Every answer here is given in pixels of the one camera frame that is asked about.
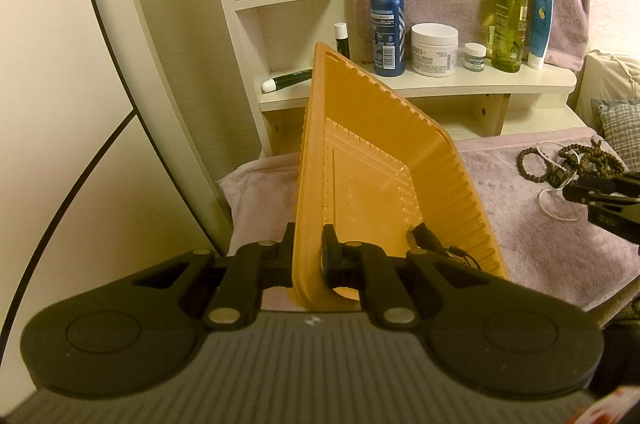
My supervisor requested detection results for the blue and white tube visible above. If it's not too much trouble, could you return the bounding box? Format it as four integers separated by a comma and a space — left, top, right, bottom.
527, 0, 555, 70

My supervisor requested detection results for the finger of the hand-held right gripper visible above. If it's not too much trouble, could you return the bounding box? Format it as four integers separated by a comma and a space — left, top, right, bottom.
562, 174, 640, 205
587, 199, 640, 245

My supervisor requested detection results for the blue spray bottle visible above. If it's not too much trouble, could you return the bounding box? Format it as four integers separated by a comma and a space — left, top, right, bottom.
369, 0, 406, 76

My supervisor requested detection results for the white cream jar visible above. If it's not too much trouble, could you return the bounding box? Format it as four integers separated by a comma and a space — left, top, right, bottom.
411, 23, 459, 78

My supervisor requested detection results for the white panel with black lines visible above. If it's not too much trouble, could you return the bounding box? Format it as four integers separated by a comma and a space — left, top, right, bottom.
0, 0, 226, 355

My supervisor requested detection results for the brown wooden bead necklace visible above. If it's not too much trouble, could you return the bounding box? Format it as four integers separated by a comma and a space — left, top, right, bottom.
575, 143, 628, 179

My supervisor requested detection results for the purple fleece blanket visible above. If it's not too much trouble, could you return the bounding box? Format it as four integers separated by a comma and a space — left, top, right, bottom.
216, 127, 640, 312

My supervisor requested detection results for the black leather bracelet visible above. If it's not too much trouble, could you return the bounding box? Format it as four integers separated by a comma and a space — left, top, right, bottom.
407, 223, 483, 272

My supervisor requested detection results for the dark green tube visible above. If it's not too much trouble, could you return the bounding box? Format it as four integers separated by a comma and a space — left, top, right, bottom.
261, 69, 313, 93

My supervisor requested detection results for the black and white lip balm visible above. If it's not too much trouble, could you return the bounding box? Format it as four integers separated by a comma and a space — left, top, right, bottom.
334, 23, 351, 59

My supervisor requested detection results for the green spray bottle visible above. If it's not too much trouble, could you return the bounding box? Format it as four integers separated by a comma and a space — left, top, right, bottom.
490, 0, 530, 72

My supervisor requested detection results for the small green-label jar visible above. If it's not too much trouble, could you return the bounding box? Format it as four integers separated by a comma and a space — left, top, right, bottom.
464, 43, 487, 71

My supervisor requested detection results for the grey checked pillow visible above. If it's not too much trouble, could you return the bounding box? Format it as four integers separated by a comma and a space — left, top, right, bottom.
590, 98, 640, 175

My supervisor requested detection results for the cream shelf unit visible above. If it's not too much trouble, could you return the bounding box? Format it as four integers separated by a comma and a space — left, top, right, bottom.
70, 0, 588, 255

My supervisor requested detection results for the cream pillow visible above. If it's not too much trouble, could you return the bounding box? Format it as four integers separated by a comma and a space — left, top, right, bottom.
575, 49, 640, 130

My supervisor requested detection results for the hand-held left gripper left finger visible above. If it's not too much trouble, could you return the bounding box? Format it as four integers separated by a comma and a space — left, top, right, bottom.
131, 221, 297, 331

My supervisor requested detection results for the white pearl necklace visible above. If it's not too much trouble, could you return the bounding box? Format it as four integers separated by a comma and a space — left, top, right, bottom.
536, 143, 582, 221

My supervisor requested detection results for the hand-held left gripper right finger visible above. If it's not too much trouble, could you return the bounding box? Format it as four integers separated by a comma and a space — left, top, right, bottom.
321, 223, 506, 330

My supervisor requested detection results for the dark bead bracelet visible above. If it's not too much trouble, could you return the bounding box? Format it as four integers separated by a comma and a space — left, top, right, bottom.
517, 147, 557, 186

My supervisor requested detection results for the yellow plastic tray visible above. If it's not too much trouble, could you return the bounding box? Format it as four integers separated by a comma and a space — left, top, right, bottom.
290, 42, 511, 311

